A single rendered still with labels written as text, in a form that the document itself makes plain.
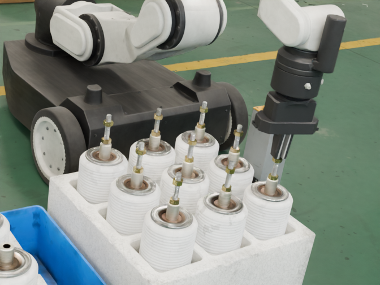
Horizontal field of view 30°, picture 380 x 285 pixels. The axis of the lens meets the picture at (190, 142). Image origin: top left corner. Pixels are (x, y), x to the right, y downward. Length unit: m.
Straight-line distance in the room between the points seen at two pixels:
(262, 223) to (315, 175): 0.72
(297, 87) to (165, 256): 0.37
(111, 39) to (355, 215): 0.79
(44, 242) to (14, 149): 0.52
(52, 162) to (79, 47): 0.34
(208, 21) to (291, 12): 0.49
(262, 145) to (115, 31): 0.53
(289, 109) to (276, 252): 0.28
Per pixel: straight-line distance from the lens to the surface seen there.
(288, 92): 1.26
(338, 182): 2.06
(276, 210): 1.36
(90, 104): 1.74
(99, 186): 1.40
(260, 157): 1.61
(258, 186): 1.40
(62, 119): 1.69
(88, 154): 1.41
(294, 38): 1.22
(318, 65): 1.24
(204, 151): 1.51
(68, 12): 2.00
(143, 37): 1.69
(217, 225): 1.29
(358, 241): 1.81
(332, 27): 1.22
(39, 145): 1.82
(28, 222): 1.50
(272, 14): 1.25
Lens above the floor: 0.91
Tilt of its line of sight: 26 degrees down
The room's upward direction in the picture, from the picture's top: 10 degrees clockwise
